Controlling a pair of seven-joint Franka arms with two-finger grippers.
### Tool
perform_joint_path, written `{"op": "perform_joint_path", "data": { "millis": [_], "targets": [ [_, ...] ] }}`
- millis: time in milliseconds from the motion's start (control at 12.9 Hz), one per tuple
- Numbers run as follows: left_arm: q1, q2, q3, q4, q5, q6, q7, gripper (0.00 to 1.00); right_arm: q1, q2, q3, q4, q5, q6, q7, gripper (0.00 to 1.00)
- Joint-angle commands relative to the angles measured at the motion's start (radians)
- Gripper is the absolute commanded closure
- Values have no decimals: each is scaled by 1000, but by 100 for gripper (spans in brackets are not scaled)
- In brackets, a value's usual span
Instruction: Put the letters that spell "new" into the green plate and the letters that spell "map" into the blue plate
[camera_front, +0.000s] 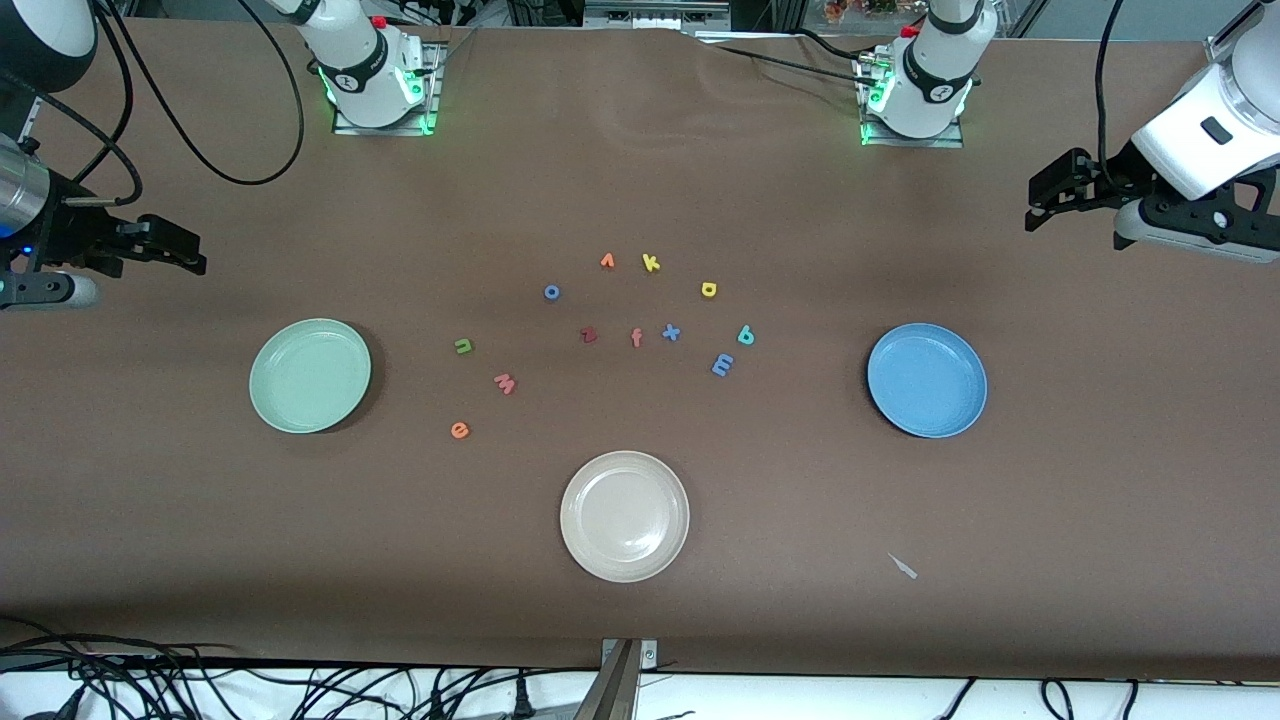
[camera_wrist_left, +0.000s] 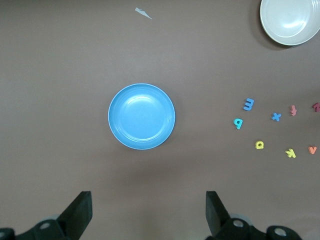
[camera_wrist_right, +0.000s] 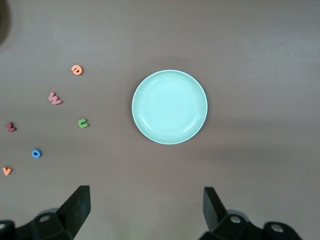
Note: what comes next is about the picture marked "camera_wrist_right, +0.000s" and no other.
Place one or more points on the blue foam letter o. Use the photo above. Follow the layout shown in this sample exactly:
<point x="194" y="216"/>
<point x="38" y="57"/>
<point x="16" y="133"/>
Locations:
<point x="32" y="154"/>

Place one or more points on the pink foam letter w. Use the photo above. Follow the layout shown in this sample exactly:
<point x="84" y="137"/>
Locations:
<point x="55" y="99"/>

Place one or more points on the brown table cover sheet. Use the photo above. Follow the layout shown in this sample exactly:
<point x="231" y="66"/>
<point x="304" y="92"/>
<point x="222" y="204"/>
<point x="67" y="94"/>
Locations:
<point x="225" y="50"/>

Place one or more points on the dark red foam letter z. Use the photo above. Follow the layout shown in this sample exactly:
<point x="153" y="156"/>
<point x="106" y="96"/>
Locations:
<point x="11" y="127"/>

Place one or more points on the green plate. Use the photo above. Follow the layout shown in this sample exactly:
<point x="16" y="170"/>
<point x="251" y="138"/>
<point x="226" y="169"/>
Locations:
<point x="169" y="107"/>

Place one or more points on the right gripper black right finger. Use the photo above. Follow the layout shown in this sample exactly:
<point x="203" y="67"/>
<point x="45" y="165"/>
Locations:
<point x="217" y="220"/>

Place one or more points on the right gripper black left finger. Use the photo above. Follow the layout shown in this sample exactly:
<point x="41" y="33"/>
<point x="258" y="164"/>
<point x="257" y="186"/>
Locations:
<point x="72" y="215"/>

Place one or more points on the orange foam letter v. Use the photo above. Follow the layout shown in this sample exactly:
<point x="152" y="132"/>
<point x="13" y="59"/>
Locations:
<point x="7" y="173"/>

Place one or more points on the orange foam letter e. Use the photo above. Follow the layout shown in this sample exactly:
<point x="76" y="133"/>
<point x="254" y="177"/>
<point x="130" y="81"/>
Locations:
<point x="75" y="72"/>

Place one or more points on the green foam letter n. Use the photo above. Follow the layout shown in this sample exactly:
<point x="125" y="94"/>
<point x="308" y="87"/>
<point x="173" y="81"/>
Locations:
<point x="80" y="123"/>

